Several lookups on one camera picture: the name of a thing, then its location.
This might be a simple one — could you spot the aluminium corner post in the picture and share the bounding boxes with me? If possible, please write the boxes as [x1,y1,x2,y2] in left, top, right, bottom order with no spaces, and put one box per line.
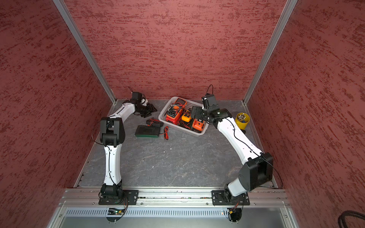
[53,0,117,104]
[243,0,298,106]

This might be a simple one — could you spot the white plastic basket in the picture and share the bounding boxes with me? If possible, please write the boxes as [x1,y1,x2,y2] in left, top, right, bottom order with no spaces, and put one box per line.
[158,97,209,137]

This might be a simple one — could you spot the orange grey multimeter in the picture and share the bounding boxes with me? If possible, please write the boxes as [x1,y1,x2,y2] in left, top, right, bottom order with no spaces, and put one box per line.
[169,98,187,111]

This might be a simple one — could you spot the left aluminium corner post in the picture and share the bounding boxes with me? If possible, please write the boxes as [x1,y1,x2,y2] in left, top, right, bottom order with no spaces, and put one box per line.
[53,0,117,104]

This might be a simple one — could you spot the yellow multimeter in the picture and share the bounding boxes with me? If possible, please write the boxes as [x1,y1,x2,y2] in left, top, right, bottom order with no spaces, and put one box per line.
[181,110,192,123]

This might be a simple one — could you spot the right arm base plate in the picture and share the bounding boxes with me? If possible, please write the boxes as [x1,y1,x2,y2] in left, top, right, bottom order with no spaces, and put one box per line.
[211,190,250,206]

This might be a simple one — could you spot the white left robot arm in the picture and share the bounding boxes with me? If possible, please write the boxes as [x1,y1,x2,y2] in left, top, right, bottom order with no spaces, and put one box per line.
[99,92,156,205]

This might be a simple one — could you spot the yellow pen cup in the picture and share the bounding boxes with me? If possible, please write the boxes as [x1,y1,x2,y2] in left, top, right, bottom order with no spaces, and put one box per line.
[235,113,250,130]

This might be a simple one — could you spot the right aluminium corner post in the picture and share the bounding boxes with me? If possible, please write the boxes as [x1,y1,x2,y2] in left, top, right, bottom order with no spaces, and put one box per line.
[243,0,298,106]

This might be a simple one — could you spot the aluminium front rail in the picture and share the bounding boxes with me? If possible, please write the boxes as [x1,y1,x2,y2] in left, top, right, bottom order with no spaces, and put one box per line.
[58,187,291,208]

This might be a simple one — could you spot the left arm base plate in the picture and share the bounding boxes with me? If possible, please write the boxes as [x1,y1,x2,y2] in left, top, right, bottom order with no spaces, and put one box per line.
[98,190,139,205]

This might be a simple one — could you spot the orange multimeter with probes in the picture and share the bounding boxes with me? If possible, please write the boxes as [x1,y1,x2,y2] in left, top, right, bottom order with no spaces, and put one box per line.
[192,119,205,133]

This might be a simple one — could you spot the black cable bottom right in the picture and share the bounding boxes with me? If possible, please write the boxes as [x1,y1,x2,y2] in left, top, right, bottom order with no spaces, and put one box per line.
[337,210,365,228]

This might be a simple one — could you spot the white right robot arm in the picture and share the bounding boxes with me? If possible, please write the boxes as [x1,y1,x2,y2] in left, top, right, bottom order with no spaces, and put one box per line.
[192,93,274,198]

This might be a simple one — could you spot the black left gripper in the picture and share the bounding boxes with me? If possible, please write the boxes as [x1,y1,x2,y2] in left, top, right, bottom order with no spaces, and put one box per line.
[136,103,158,117]

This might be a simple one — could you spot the bright red multimeter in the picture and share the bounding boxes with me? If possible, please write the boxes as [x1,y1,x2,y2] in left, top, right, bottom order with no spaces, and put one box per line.
[166,109,181,125]

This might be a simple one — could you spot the green black multimeter face down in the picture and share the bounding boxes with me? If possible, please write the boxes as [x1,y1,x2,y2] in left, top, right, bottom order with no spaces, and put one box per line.
[135,125,160,138]

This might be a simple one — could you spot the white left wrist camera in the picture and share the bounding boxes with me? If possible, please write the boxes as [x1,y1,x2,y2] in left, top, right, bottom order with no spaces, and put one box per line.
[140,97,148,106]

